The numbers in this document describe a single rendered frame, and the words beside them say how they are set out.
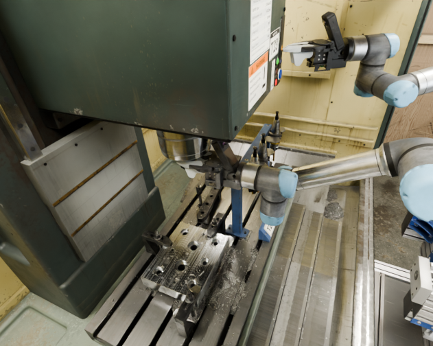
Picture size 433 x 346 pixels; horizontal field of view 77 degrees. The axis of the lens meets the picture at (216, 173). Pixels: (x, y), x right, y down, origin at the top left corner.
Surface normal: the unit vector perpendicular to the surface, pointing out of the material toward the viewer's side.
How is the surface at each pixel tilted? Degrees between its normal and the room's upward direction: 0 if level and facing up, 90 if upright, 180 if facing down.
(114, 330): 0
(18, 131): 90
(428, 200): 85
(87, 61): 90
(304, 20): 90
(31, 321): 0
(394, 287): 0
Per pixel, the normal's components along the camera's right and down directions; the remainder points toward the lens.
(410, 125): -0.46, 0.54
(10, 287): 0.91, 0.20
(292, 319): -0.11, -0.72
